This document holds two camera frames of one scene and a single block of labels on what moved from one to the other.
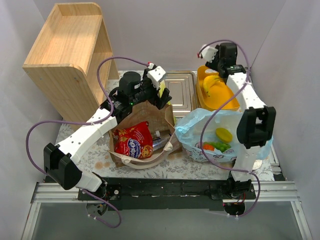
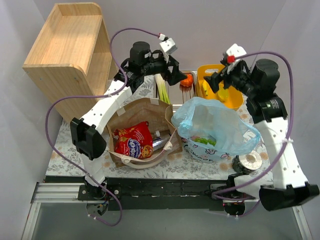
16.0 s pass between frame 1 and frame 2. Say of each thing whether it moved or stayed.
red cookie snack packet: stayed
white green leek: stayed
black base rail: stayed
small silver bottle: stayed
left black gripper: moved
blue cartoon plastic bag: moved
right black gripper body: moved
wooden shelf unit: stayed
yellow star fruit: moved
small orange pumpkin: moved
